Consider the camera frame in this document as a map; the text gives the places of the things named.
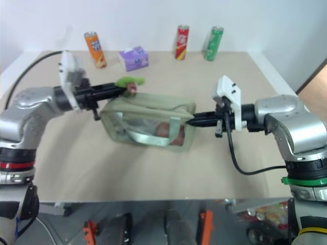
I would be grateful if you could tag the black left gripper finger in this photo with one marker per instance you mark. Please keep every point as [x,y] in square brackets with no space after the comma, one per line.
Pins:
[107,86]
[108,93]

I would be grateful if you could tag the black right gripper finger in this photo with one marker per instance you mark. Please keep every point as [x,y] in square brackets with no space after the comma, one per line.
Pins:
[204,122]
[208,115]

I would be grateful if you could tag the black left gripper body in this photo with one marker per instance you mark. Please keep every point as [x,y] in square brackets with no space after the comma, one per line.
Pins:
[85,98]

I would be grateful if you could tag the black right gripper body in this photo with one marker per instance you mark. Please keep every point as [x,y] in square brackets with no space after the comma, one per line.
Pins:
[224,120]

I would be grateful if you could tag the green clear zip pouch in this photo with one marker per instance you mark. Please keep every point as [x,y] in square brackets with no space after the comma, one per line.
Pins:
[143,109]

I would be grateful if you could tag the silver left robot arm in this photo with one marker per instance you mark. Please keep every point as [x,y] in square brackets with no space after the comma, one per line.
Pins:
[28,109]

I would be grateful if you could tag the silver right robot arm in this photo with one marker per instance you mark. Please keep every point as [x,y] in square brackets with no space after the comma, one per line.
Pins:
[293,122]

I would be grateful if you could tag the orange soda can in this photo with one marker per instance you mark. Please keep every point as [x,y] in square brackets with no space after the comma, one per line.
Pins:
[96,51]

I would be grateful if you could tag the purple tissue pack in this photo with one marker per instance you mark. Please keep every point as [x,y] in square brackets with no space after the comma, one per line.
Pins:
[135,59]

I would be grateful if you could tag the reddish round item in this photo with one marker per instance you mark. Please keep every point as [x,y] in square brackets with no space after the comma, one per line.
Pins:
[163,130]

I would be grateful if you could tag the green soda can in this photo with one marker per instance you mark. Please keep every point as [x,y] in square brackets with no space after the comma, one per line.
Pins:
[213,44]

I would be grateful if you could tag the red soda can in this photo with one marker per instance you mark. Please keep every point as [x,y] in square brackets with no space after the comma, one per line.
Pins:
[182,43]

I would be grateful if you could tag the brown wooden panel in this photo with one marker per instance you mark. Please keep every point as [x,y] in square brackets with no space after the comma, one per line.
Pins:
[314,76]

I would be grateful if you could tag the orange clamp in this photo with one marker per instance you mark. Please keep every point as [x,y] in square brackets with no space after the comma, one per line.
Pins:
[207,227]
[90,232]

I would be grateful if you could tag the dark rounded shape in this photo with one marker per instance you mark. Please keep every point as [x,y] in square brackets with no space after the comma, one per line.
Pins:
[122,228]
[177,227]

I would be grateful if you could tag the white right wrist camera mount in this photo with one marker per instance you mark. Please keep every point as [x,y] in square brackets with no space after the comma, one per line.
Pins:
[230,88]

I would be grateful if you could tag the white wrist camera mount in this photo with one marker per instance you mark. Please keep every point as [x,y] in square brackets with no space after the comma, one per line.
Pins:
[67,63]
[230,88]

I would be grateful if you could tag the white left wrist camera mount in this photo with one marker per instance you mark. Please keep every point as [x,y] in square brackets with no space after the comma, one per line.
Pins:
[67,63]

